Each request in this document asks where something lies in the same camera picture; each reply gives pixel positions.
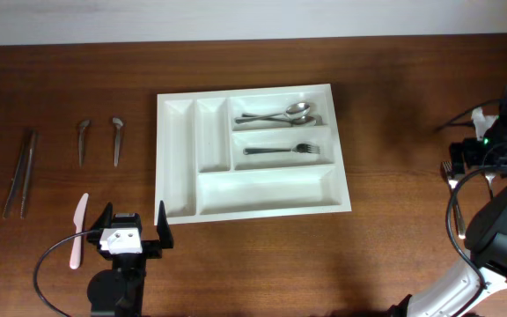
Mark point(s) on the white plastic cutlery tray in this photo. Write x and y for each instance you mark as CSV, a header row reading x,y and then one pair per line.
x,y
202,174

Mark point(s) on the small steel teaspoon left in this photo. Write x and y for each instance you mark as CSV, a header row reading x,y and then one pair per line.
x,y
81,128

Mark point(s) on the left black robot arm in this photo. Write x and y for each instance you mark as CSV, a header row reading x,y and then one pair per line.
x,y
119,291

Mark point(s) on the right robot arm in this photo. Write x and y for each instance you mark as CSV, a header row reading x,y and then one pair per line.
x,y
481,269

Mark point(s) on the pink plastic knife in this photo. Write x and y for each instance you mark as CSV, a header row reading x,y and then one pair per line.
x,y
78,221

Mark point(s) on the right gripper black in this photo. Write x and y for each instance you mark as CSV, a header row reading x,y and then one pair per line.
x,y
473,158

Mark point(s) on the small steel teaspoon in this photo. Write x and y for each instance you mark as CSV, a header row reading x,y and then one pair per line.
x,y
81,128
118,124

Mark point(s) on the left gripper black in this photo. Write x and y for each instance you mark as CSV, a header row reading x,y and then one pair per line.
x,y
155,246

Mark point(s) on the steel spoon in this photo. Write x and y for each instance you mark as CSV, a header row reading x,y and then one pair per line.
x,y
306,120
292,112

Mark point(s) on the small steel teaspoon right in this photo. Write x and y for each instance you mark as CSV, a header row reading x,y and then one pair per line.
x,y
118,124

